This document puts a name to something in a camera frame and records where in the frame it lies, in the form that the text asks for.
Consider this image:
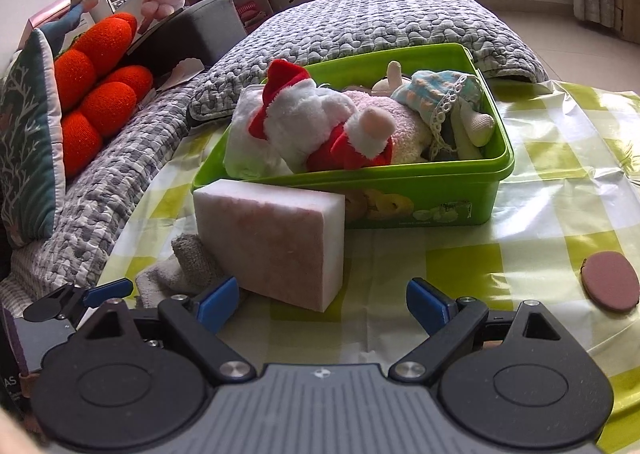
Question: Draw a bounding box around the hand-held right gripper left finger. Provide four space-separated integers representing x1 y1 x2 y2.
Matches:
75 276 258 383

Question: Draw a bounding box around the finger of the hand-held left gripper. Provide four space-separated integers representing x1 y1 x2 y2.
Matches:
22 278 134 324

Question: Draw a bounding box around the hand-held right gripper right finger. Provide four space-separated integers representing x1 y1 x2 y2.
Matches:
389 278 586 383

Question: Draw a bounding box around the pink-tinted white sponge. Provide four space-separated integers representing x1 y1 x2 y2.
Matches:
192 182 347 312

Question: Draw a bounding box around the green plastic box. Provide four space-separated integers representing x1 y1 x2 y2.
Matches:
191 43 515 230

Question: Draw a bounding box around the pink plush towel toy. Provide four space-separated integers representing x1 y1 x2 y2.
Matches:
340 90 433 167

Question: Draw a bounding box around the red white santa plush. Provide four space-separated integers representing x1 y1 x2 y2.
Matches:
248 59 397 172

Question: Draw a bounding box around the cream rabbit doll with dress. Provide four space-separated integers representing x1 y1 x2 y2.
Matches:
370 60 497 160

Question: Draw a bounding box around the grey cloth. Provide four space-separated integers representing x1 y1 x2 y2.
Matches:
135 234 228 307

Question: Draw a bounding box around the yellow checked plastic tablecloth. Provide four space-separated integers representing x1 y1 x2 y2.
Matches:
95 79 640 454

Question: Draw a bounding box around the grey checked sofa cover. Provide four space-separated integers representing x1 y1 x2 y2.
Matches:
0 69 221 320

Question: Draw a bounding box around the teal branch-print cushion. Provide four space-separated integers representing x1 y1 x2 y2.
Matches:
0 28 63 249

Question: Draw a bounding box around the brown round powder puff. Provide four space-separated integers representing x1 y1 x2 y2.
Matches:
581 252 640 313

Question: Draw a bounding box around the orange carrot plush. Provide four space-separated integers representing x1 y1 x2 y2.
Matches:
61 66 155 178
54 13 138 107

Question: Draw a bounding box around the white scalloped paper card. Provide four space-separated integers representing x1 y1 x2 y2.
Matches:
157 56 206 90

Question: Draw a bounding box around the blue long-eared plush toy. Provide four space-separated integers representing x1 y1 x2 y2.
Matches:
37 0 101 57

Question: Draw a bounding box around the grey sofa armrest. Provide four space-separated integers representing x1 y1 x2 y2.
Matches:
125 0 248 80

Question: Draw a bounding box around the pink box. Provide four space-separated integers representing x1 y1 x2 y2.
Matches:
22 0 76 32

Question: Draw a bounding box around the grey quilted mat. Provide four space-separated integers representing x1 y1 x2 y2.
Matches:
186 0 550 127

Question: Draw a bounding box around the pink basket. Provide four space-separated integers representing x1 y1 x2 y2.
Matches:
235 1 261 25

